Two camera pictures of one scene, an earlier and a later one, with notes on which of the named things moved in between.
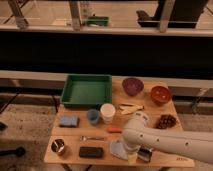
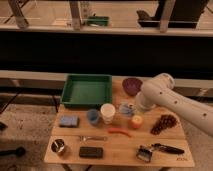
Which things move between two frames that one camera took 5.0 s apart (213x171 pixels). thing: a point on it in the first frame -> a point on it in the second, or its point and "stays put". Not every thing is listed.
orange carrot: x=114 y=130 stays put
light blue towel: x=117 y=148 -> x=126 y=108
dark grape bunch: x=166 y=121 stays put
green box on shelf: x=98 y=20 stays put
